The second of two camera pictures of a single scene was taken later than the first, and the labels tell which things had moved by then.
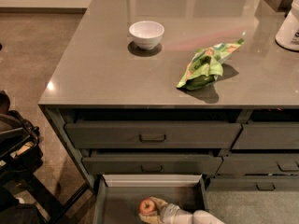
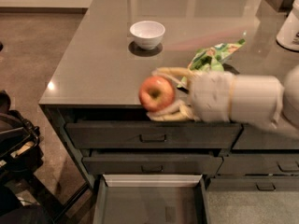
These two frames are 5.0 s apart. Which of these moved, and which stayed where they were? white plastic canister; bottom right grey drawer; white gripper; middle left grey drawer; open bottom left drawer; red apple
Moved: red apple; white gripper
Stayed: white plastic canister; bottom right grey drawer; middle left grey drawer; open bottom left drawer
